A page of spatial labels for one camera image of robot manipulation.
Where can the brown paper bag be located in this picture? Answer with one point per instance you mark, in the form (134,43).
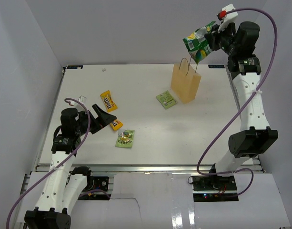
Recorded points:
(185,81)

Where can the light green flat sachet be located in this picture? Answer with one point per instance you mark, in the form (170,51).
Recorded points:
(166,99)

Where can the yellow m&m packet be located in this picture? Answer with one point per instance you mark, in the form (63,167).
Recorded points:
(108,101)
(116,124)

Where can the green chips bag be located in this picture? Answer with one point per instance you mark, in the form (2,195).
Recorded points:
(196,43)

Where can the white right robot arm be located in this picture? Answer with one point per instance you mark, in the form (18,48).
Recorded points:
(255,135)

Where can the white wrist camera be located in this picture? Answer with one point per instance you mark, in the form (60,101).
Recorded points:
(226,17)
(81,99)

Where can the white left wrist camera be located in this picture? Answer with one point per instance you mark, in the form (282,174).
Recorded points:
(81,99)

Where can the green candy packet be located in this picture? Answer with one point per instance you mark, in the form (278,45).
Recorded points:
(125,138)

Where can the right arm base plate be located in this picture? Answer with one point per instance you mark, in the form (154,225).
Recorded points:
(213,188)

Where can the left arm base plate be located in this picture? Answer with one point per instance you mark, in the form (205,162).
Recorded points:
(96,189)

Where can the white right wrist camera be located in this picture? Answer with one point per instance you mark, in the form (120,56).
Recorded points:
(226,17)

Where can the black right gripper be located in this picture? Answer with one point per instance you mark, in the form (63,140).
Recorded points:
(213,36)

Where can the aluminium table front rail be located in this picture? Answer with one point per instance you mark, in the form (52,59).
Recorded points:
(123,168)

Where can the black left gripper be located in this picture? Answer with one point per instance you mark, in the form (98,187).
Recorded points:
(103,119)

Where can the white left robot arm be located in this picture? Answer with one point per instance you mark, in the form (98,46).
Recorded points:
(64,185)

